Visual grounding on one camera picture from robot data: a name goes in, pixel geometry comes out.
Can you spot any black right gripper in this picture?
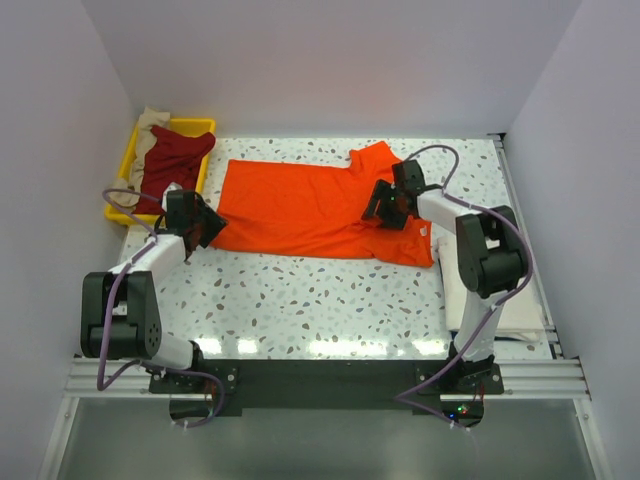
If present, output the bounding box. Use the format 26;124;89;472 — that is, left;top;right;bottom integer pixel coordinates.
361;180;408;231

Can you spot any yellow plastic bin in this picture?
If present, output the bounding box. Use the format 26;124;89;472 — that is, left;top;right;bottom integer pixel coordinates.
103;117;217;226

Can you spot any aluminium frame rail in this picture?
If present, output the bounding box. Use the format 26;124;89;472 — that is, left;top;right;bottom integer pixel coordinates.
37;132;614;480

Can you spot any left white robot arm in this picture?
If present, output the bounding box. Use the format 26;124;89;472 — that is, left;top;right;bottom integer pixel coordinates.
80;188;228;392

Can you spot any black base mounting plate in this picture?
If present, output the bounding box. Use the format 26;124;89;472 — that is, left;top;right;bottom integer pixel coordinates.
146;360;505;425

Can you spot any beige t-shirt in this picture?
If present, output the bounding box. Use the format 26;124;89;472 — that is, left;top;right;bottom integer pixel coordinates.
110;106;171;211

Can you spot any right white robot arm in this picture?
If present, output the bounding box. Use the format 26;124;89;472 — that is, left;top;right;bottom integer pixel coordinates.
362;160;533;400

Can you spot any folded white t-shirt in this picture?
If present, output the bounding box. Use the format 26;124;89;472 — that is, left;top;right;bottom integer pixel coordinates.
435;234;546;342

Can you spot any dark red t-shirt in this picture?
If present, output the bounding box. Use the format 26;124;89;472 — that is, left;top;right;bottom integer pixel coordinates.
134;126;216;215

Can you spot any orange t-shirt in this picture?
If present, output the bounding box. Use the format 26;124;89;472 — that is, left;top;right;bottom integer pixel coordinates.
211;141;434;268

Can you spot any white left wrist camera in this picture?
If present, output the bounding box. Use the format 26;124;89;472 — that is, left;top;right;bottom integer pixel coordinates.
163;182;181;196

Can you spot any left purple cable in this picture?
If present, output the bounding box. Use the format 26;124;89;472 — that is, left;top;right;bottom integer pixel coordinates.
97;182;229;429

